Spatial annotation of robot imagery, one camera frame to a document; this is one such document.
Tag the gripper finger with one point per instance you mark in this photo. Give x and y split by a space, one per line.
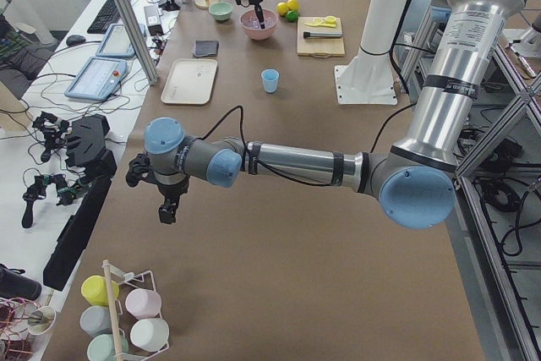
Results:
258 13
164 214
263 21
172 210

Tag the pink bowl of ice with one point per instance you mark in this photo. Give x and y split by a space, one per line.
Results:
252 28

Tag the light blue plastic cup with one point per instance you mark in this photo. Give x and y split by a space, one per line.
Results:
270 80

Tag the pink cup on rack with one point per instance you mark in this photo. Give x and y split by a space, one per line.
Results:
143 303

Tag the yellow cup on rack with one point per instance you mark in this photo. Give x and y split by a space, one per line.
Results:
94 290

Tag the white cup on rack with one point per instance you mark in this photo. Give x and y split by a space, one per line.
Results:
150 335

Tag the grey cup on rack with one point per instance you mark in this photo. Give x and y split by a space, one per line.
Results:
96 321

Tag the green cup on rack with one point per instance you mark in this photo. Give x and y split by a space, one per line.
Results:
101 348

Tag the yellow lemon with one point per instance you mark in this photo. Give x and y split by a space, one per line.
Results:
293 5
282 9

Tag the green lime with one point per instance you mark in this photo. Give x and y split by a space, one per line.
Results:
292 16

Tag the mint green bowl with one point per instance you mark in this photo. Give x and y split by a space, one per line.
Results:
221 11

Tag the grey folded cloth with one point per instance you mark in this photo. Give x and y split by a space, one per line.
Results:
205 48

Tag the bamboo cutting board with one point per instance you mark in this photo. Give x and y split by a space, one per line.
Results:
319 47

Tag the long black box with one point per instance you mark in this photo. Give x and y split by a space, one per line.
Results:
73 239

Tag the cream plastic tray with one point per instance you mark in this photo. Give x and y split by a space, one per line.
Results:
190 82

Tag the black gripper stand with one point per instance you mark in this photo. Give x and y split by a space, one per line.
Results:
86 147

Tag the blue teach pendant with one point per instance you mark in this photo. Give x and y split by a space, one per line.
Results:
116 43
98 79

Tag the black keyboard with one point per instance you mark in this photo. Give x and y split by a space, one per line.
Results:
107 15

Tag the black computer mouse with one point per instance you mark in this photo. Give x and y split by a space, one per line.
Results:
75 40

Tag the white wire cup rack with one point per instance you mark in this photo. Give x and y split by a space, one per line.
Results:
119 284

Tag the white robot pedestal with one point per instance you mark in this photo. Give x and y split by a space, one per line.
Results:
368 78

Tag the aluminium frame post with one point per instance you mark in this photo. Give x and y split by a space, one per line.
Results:
137 40

